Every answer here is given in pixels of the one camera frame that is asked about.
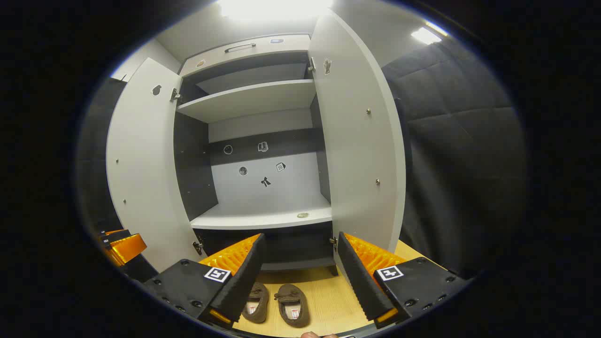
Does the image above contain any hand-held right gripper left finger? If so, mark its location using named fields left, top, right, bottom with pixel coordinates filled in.
left=143, top=233, right=267, bottom=329

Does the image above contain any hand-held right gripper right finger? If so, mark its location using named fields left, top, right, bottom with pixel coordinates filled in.
left=337, top=231, right=472, bottom=329

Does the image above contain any brown fuzzy shoe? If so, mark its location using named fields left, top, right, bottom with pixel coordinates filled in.
left=275, top=283, right=310, bottom=328
left=242, top=282, right=270, bottom=323

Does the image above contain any grey shoe cabinet door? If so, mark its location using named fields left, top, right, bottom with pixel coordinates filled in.
left=308, top=9, right=407, bottom=254
left=106, top=57, right=207, bottom=273

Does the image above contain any grey shoe cabinet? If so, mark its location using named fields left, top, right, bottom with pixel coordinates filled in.
left=174, top=33, right=339, bottom=277

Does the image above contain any ceiling light panel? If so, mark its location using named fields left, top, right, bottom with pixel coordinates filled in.
left=411, top=21, right=449, bottom=46
left=216, top=0, right=335, bottom=22

